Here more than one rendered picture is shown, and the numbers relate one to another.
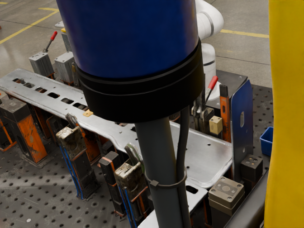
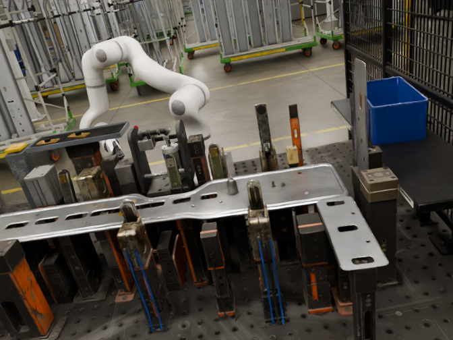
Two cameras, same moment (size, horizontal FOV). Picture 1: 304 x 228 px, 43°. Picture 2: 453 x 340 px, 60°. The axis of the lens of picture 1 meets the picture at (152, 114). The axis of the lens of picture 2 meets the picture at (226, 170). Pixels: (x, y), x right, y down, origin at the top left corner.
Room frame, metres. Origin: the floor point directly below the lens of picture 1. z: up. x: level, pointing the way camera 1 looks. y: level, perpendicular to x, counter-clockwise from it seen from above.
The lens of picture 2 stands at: (0.33, 0.71, 1.58)
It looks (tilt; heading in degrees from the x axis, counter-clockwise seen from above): 25 degrees down; 319
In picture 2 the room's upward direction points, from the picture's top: 11 degrees counter-clockwise
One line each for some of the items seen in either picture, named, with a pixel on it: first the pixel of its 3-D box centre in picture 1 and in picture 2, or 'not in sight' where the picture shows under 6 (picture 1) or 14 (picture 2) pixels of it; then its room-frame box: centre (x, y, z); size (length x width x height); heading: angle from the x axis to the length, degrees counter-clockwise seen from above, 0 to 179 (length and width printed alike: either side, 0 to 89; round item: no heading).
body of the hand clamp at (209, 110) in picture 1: (206, 145); (273, 194); (1.15, -0.19, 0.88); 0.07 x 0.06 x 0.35; 134
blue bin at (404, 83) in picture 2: not in sight; (387, 108); (0.90, -0.56, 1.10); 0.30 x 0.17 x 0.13; 128
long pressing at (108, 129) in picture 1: (87, 111); (121, 211); (1.38, 0.27, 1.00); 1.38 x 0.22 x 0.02; 44
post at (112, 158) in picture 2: not in sight; (124, 204); (1.59, 0.16, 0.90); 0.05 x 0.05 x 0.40; 44
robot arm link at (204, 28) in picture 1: (196, 40); (189, 114); (1.63, -0.27, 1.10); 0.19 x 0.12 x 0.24; 113
